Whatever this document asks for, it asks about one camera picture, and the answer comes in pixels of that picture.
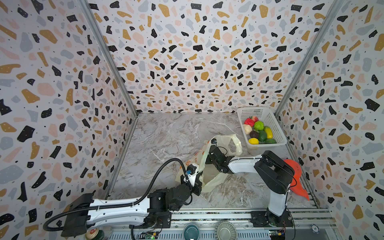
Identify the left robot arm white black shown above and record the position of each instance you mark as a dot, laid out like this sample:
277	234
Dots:
155	210

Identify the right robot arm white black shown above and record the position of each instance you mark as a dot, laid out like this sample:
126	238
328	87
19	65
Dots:
276	174

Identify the yellow translucent plastic bag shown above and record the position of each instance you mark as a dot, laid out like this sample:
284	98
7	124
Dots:
209	168

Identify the dark green avocado toy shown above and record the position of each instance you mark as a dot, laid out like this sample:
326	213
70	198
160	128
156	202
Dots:
262	136

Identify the tin can with label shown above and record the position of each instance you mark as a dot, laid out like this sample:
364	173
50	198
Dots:
95	234

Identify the beige peach toy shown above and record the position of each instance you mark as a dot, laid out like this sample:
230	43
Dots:
247	129

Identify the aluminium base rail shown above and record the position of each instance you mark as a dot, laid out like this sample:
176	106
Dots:
237	224

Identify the teal bowl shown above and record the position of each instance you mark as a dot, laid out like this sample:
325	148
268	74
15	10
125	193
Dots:
191	232

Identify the white plastic mesh basket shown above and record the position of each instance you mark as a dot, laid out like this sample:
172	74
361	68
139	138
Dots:
268	118

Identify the green fruit in basket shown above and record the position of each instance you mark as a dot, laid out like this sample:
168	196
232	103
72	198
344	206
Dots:
270	141

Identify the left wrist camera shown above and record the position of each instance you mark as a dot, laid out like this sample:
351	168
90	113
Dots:
192	173

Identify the bright green fruit toy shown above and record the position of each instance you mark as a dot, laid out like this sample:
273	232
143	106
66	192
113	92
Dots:
259	126

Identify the small red strawberry toy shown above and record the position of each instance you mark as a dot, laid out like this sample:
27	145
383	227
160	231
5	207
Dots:
255	118

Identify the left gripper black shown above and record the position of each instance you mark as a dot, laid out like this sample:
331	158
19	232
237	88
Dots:
197	183

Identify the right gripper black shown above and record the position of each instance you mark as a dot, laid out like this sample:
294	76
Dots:
212	152

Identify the grey ribbed plate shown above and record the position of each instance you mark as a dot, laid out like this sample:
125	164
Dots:
226	231

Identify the small round white token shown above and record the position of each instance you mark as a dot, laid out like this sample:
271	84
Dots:
315	229

